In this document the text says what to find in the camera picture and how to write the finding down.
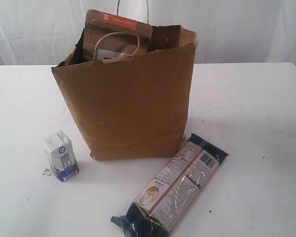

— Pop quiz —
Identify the brown paper bag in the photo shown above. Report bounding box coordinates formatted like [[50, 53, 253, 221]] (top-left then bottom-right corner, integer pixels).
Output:
[[51, 25, 198, 160]]

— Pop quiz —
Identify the dark blue biscuit packet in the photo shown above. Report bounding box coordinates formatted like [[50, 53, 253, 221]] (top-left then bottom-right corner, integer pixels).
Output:
[[111, 134, 228, 237]]

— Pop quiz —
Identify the small torn paper scrap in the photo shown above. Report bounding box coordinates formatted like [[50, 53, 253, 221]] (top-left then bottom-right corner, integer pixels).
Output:
[[42, 168, 53, 176]]

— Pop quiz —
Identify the small white carton box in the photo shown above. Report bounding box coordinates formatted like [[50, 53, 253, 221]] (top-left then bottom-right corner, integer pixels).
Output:
[[43, 130, 79, 182]]

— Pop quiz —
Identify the brown kraft pouch orange label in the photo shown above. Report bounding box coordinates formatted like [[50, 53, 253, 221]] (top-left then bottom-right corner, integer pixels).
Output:
[[82, 9, 152, 61]]

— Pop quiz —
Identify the white curtain backdrop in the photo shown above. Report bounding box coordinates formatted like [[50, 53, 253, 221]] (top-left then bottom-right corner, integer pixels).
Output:
[[0, 0, 296, 65]]

